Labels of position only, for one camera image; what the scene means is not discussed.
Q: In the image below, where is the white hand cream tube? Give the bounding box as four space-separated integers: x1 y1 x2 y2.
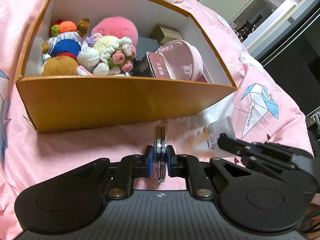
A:
175 116 236 159

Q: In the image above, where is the dark grey small box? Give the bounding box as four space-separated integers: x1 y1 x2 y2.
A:
136 37 160 60

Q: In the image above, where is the brown kraft small box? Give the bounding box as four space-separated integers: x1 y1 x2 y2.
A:
148 25 183 45

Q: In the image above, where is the pink fluffy pompom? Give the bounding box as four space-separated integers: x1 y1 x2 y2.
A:
91 16 138 46

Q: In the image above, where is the orange red crochet toy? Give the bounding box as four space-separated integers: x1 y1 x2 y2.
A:
51 20 76 37

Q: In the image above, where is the pink printed bed quilt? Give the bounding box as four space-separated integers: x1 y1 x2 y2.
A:
1 0 312 239

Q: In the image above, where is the dark pink printed carton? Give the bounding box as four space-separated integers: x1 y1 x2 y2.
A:
131 52 176 80

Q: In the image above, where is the orange cardboard storage box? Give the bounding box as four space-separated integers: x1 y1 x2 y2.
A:
16 0 237 133

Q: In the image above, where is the pink satin pouch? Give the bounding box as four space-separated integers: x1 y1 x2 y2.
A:
153 40 213 83

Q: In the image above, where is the crochet flower bouquet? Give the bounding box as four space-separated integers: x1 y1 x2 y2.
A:
76 33 136 76

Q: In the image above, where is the brown plush sailor doll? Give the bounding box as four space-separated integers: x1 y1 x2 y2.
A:
41 18 90 76

